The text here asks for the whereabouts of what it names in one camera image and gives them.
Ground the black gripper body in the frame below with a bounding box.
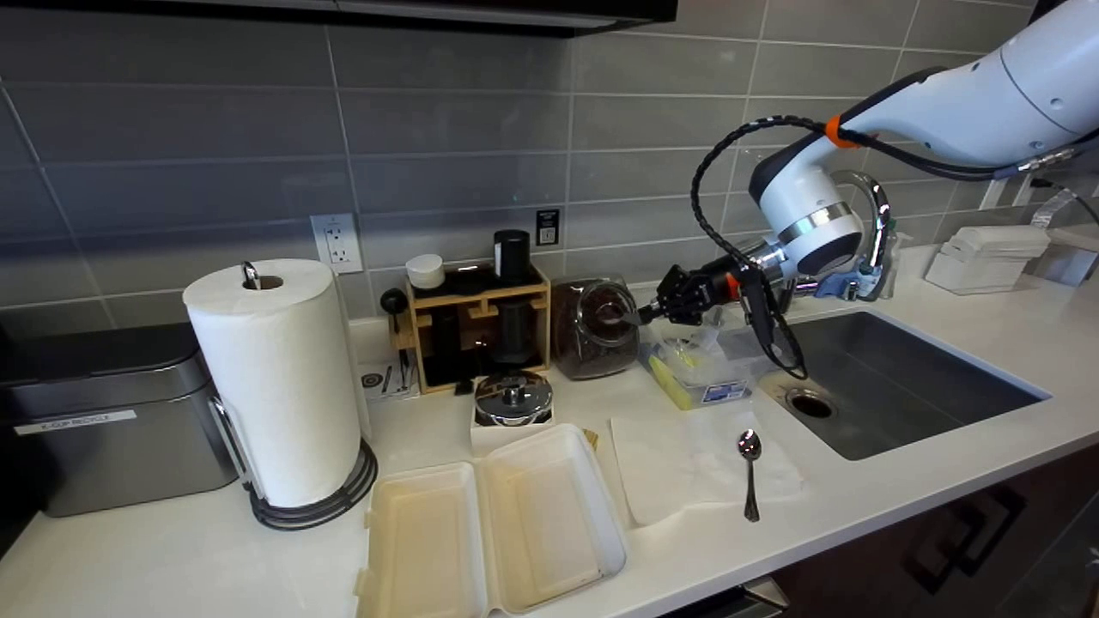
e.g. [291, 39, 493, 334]
[682, 254, 773, 323]

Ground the glass coffee bean jar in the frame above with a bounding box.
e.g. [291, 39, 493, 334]
[548, 275, 644, 386]

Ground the small white paper napkin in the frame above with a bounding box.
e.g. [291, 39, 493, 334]
[682, 400, 810, 509]

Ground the round metal jar lid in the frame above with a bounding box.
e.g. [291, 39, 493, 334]
[470, 368, 555, 429]

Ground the wooden coffee tool organizer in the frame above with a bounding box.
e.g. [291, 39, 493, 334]
[389, 263, 555, 395]

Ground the clear plastic storage container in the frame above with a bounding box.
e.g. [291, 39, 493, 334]
[636, 320, 794, 412]

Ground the blue and white packet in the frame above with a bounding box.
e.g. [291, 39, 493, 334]
[696, 380, 750, 410]

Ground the blue cloth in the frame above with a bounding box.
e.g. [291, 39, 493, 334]
[817, 266, 878, 304]

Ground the silver metal spoon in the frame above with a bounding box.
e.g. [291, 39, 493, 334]
[733, 427, 765, 525]

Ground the large white paper sheet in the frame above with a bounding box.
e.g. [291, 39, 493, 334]
[604, 410, 742, 531]

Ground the black cylinder canister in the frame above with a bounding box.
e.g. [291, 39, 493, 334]
[491, 226, 536, 284]

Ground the stainless steel sink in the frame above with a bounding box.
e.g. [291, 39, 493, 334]
[757, 308, 1046, 463]

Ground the open foam clamshell container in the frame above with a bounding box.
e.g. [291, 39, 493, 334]
[354, 421, 631, 618]

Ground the small white cup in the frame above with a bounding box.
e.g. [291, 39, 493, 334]
[402, 250, 445, 293]

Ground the white rectangular box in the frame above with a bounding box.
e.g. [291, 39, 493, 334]
[923, 224, 1049, 297]

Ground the dark base cabinet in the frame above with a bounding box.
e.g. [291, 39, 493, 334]
[654, 440, 1099, 618]

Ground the white paper towel roll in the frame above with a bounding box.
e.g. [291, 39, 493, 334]
[209, 258, 382, 531]
[182, 254, 366, 511]

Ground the dark overhead cabinet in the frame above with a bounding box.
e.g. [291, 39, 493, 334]
[0, 0, 678, 39]

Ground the stainless steel countertop appliance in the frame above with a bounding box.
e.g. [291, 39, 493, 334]
[0, 323, 243, 517]

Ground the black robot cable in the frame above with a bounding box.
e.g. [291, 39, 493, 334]
[686, 112, 854, 386]

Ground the orange cable strap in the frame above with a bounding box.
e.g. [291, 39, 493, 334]
[821, 112, 863, 150]

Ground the black cabinet handle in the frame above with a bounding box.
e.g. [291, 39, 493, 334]
[957, 485, 1025, 578]
[903, 501, 975, 594]

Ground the white wall outlet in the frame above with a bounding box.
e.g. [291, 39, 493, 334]
[310, 209, 364, 275]

